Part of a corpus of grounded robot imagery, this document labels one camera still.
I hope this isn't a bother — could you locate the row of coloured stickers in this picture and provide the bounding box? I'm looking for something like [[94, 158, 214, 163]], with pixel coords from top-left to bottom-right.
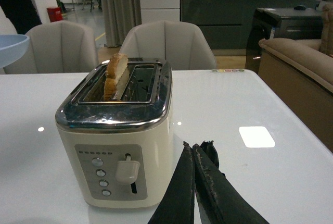
[[212, 69, 245, 73]]

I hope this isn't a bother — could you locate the brown bread slice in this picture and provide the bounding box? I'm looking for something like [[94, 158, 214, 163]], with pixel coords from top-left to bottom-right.
[[104, 53, 130, 101]]

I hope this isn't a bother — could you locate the red box on floor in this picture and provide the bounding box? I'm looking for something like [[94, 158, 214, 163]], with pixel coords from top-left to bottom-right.
[[47, 7, 63, 22]]

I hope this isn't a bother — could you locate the beige sofa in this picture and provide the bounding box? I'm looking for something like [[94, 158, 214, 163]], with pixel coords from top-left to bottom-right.
[[258, 3, 332, 150]]

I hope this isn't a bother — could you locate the grey armchair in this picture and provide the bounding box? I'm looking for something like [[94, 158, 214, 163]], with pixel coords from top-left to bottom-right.
[[1, 20, 99, 74], [120, 20, 216, 70]]

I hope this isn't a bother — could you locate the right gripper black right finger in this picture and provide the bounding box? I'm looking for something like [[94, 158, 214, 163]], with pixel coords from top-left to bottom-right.
[[193, 144, 268, 223]]

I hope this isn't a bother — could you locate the dark grey kitchen counter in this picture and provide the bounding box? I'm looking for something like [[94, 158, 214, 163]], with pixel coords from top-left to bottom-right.
[[181, 0, 317, 50]]

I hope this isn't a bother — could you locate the light blue round plate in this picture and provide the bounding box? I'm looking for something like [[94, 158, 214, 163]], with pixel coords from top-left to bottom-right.
[[1, 34, 30, 68]]

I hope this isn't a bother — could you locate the grey curtain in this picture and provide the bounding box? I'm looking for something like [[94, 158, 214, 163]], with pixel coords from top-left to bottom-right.
[[101, 0, 142, 47]]

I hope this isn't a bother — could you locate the grey armchair on left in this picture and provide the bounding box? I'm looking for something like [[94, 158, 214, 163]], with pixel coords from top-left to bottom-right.
[[1, 20, 99, 74]]

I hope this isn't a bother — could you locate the cream two-slot toaster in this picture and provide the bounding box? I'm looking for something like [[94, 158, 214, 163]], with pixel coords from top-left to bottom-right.
[[55, 58, 173, 208]]

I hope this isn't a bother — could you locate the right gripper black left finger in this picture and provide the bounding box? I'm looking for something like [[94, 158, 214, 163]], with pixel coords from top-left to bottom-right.
[[149, 142, 195, 223]]

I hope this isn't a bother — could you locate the grey armchair on right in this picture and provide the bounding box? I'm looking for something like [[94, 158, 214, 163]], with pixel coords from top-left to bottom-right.
[[120, 20, 216, 70]]

